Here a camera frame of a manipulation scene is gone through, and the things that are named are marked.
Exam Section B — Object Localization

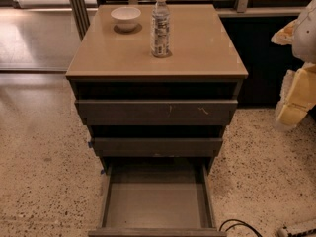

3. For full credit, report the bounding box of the grey power strip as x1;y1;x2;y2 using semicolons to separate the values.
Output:
276;218;316;237

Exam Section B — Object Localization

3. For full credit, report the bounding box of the open bottom grey drawer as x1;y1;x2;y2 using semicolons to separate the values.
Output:
88;164;227;237

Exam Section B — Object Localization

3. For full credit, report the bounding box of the middle grey drawer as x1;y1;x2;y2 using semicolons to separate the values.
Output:
90;137;223;157

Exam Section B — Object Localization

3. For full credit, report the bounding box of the brown drawer cabinet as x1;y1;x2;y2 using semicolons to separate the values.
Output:
66;5;248;168

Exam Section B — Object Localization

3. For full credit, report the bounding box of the white ceramic bowl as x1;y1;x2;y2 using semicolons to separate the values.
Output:
111;7;141;32

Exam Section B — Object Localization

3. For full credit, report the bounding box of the top grey drawer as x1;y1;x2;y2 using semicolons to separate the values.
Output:
75;100;237;125

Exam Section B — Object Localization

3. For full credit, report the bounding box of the clear plastic water bottle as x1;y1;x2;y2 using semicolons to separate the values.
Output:
150;0;170;57

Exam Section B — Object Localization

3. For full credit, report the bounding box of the black cable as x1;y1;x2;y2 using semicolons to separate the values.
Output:
218;218;264;237

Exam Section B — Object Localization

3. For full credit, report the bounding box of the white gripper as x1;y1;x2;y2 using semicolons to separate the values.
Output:
271;0;316;127

